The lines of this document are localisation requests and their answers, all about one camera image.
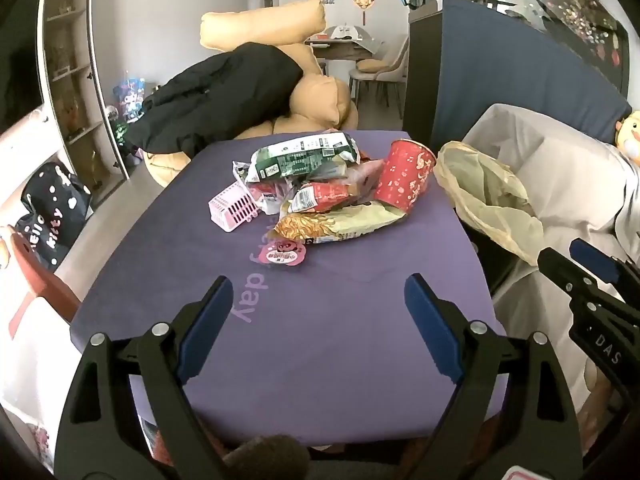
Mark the red wooden chair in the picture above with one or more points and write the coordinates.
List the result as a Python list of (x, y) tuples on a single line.
[(40, 275)]

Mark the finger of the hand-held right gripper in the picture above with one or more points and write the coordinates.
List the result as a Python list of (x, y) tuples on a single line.
[(595, 260), (560, 267)]

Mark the black television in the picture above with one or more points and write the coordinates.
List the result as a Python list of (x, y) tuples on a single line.
[(20, 60)]

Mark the dark glass cabinet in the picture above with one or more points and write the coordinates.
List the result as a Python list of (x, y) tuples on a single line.
[(565, 15)]

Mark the grey bed sheet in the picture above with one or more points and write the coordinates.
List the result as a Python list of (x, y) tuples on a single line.
[(550, 170)]

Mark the translucent plastic bag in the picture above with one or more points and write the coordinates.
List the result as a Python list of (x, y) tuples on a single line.
[(480, 195)]

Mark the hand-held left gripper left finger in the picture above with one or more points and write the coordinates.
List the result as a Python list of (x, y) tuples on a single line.
[(205, 330)]

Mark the hanging wall ornament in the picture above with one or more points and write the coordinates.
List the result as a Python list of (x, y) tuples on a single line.
[(362, 0)]

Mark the brown fuzzy object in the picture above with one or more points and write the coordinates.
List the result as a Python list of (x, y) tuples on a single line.
[(270, 457)]

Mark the black jacket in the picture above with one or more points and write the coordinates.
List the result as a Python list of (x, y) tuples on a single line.
[(215, 95)]

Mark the yellow duck plush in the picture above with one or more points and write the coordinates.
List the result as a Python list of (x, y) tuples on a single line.
[(631, 132)]

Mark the large tan teddy bear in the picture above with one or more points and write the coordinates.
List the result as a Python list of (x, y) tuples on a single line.
[(260, 22)]

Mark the white mesh food cover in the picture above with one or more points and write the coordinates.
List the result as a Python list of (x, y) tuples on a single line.
[(350, 32)]

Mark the purple table cloth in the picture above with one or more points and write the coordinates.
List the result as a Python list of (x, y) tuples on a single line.
[(325, 310)]

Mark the white shelf cabinet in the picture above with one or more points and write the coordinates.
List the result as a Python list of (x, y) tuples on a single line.
[(65, 60)]

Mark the yellow noodle snack bag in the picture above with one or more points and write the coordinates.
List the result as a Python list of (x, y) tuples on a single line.
[(340, 222)]

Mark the blue cloth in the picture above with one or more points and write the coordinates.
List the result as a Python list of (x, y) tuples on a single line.
[(500, 70)]

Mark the pink pudding cup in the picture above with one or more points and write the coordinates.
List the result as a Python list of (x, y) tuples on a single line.
[(285, 254)]

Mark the red snack wrapper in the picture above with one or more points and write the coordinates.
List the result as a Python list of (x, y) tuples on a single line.
[(320, 194)]

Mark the black printed bag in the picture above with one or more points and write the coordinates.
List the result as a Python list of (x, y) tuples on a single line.
[(50, 210)]

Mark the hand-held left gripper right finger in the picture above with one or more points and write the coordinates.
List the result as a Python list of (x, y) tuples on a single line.
[(432, 330)]

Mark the green white milk carton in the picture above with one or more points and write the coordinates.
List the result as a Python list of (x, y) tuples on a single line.
[(295, 157)]

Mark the colourful toy figures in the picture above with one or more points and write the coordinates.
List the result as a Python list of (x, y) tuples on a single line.
[(129, 97)]

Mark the grey dining chair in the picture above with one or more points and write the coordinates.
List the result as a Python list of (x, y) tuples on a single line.
[(387, 55)]

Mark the pink plastic basket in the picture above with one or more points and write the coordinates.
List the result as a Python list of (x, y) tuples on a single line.
[(232, 207)]

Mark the red paper cup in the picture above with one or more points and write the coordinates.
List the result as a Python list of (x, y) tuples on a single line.
[(405, 175)]

